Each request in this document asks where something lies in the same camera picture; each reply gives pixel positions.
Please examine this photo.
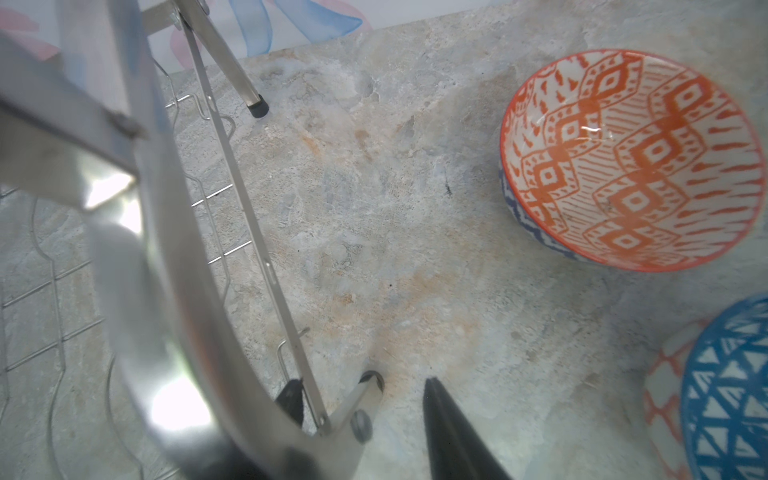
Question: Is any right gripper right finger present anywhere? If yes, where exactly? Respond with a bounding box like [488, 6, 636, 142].
[422, 377, 511, 479]

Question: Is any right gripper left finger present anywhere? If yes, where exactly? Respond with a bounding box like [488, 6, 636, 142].
[275, 379, 304, 428]

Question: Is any steel two-tier dish rack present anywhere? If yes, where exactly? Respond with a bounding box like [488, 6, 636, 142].
[1, 1, 383, 479]

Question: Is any blue triangle patterned bowl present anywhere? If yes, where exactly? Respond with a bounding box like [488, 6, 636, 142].
[643, 294, 767, 479]

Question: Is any red patterned ceramic bowl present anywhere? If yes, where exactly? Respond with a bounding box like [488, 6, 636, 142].
[499, 49, 767, 273]

